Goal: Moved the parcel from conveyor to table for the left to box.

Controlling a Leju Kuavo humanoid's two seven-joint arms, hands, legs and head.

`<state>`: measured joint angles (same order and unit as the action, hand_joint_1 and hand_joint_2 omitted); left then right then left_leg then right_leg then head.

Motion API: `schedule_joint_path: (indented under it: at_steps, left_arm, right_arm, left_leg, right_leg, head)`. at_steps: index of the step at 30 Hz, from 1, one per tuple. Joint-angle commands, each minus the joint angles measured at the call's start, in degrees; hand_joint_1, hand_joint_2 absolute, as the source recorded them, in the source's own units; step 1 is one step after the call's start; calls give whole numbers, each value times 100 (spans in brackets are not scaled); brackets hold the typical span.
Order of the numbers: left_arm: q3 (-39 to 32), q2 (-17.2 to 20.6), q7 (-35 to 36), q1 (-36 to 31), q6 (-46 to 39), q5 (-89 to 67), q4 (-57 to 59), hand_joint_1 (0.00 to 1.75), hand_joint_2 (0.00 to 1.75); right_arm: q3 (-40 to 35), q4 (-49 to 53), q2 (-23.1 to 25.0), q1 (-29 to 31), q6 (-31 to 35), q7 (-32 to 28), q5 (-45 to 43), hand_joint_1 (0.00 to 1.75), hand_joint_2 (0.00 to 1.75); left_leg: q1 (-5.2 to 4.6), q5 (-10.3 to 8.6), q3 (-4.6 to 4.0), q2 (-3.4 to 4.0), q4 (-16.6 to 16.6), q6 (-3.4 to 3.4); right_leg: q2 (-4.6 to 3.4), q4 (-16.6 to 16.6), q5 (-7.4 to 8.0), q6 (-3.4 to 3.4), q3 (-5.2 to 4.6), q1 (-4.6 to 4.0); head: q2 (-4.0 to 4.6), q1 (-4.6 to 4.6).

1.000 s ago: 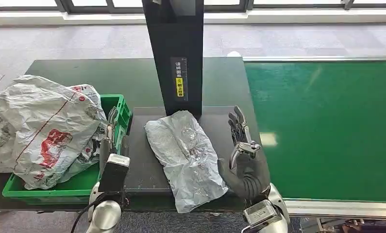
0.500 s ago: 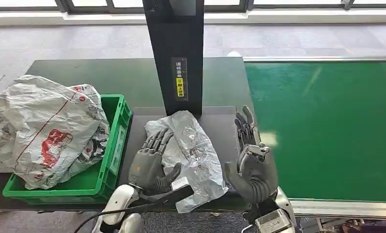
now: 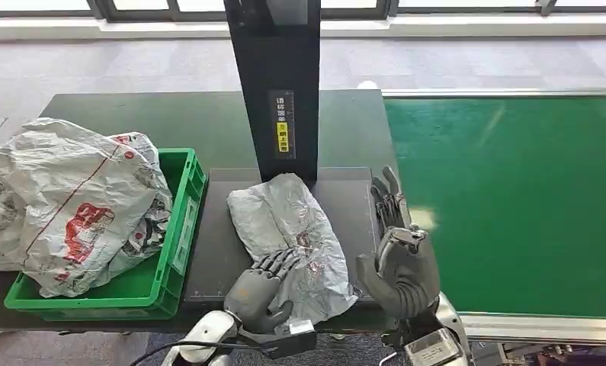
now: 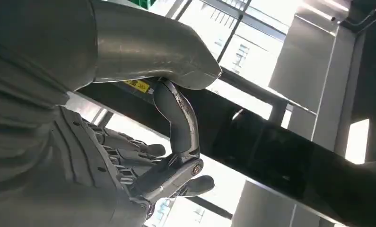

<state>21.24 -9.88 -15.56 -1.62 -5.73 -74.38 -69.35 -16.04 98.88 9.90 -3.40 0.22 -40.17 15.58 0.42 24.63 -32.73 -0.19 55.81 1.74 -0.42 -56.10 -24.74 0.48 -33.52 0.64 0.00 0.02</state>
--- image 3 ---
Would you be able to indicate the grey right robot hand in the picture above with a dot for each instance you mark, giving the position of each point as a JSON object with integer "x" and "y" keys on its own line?
{"x": 408, "y": 273}

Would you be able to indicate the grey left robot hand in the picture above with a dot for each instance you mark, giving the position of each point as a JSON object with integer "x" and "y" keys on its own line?
{"x": 252, "y": 298}

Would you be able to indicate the silver grey parcel bag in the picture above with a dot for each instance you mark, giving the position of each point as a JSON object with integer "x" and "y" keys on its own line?
{"x": 282, "y": 217}

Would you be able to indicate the white parcel bag black print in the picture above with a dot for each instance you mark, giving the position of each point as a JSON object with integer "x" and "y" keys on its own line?
{"x": 157, "y": 222}

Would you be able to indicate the white parcel bag red print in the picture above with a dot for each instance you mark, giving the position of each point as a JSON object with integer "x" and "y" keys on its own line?
{"x": 80, "y": 197}

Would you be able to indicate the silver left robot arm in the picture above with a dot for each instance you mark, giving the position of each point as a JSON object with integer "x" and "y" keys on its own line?
{"x": 206, "y": 333}

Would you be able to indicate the white crate label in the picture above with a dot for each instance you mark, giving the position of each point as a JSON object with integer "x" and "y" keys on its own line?
{"x": 185, "y": 237}

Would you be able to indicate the green plastic crate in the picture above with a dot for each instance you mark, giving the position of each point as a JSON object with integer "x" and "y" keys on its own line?
{"x": 131, "y": 295}

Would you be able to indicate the green conveyor belt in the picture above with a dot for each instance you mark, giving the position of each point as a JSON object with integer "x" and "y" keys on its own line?
{"x": 525, "y": 202}

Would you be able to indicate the black yellow column label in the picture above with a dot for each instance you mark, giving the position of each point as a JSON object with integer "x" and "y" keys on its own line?
{"x": 282, "y": 123}

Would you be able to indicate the white round object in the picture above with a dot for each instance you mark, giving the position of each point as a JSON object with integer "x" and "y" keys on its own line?
{"x": 367, "y": 85}

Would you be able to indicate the black scanner column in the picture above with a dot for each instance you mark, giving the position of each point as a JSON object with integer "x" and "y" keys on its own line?
{"x": 272, "y": 55}

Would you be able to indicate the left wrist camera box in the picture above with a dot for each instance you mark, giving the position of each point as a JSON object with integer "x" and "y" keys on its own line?
{"x": 292, "y": 343}

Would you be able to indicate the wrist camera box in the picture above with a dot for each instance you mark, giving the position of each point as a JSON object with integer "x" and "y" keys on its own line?
{"x": 292, "y": 343}
{"x": 434, "y": 351}

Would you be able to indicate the black scanner base plate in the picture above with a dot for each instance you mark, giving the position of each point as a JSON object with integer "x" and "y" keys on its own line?
{"x": 217, "y": 242}

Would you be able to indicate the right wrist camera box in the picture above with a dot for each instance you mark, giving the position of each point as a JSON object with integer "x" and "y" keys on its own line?
{"x": 434, "y": 351}

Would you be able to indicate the silver conveyor frame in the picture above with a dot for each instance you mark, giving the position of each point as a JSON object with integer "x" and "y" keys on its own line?
{"x": 535, "y": 328}

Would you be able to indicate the dark window frame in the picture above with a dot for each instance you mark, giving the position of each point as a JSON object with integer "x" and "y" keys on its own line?
{"x": 171, "y": 15}

